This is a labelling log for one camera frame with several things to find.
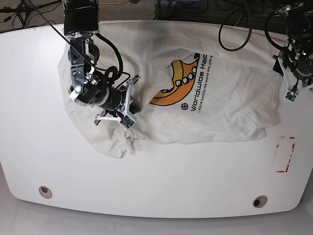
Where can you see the wrist camera board image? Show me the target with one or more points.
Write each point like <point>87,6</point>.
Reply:
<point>126,122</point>
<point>291,95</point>

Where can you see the red tape rectangle marking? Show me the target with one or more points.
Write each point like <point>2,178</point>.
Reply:
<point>283,154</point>

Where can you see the table cable grommet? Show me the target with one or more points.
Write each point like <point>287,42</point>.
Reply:
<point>45,192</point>
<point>260,201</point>

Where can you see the left table cable grommet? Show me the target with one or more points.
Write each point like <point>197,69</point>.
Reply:
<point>45,192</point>

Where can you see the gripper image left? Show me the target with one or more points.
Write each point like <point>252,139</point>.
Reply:
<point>117,102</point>

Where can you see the right table cable grommet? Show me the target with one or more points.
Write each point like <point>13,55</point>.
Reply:
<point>260,201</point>

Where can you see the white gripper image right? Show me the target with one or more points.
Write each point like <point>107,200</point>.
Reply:
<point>296,67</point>

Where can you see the wrist camera board image left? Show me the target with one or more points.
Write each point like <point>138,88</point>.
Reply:
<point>126,122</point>

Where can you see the wrist camera board image right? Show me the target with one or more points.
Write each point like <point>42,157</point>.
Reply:
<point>291,95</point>

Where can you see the black tripod stand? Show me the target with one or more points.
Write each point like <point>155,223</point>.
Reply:
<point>23,11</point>

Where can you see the white T-shirt with yellow logo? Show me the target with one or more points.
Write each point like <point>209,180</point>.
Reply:
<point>190,90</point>

